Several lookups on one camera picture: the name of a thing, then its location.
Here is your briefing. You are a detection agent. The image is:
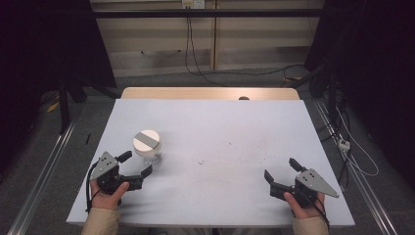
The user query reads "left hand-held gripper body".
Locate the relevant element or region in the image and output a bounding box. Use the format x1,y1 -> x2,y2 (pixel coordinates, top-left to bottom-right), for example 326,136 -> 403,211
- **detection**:
89,151 -> 144,195

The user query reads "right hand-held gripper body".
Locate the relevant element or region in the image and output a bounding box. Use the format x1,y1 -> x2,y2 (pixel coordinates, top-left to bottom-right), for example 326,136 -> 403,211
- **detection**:
269,167 -> 340,209

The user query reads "clear glass jar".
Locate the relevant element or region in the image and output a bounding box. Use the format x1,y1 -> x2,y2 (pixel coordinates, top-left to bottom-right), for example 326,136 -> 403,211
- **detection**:
141,147 -> 163,166

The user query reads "person's right hand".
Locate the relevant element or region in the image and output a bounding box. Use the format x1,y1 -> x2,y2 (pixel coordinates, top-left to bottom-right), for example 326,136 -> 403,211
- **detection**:
283,191 -> 327,220

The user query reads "person's left hand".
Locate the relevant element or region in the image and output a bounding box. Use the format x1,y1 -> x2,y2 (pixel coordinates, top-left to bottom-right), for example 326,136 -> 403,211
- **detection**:
89,180 -> 130,211

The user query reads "white board sheet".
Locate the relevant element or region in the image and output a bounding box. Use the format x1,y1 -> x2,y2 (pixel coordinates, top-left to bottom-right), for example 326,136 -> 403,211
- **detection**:
66,98 -> 356,228

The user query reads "black metal stand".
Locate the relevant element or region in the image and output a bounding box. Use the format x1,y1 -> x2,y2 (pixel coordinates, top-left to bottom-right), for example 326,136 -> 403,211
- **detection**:
57,76 -> 72,135

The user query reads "light wooden table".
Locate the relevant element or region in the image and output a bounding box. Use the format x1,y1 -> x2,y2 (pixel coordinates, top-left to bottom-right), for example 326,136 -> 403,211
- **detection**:
120,86 -> 300,101

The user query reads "black curtain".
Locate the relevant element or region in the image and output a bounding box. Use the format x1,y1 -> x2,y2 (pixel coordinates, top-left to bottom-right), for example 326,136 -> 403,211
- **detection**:
303,0 -> 415,189
0,0 -> 117,167

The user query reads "black horizontal metal bar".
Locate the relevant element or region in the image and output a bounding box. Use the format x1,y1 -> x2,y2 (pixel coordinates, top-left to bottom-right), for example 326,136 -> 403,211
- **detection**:
92,9 -> 325,19

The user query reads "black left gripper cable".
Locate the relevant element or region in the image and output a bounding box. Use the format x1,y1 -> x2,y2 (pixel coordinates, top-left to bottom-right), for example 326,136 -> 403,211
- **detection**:
84,161 -> 100,213

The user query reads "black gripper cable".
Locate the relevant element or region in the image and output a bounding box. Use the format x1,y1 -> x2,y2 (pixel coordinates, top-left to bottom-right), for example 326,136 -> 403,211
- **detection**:
84,161 -> 100,213
312,195 -> 331,230

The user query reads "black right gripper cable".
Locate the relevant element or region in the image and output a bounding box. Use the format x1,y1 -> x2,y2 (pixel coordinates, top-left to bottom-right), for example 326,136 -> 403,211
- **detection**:
312,195 -> 331,230

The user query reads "aluminium floor rail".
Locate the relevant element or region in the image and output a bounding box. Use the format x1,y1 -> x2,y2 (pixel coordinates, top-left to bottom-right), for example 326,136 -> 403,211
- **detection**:
7,118 -> 81,235
313,98 -> 399,235

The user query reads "white floor cable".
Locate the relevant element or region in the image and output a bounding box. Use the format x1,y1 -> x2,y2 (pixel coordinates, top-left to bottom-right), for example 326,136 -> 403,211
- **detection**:
334,106 -> 380,178

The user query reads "black hanging cable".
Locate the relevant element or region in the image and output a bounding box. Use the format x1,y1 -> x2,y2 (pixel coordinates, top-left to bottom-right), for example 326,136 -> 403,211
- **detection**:
184,6 -> 306,87

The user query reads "light wooden wall strip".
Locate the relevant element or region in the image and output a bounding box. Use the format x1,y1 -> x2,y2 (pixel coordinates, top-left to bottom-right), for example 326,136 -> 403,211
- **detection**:
211,0 -> 219,71

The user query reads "white wall socket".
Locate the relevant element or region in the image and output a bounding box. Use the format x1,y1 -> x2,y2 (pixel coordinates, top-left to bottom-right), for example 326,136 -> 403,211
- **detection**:
181,0 -> 207,10

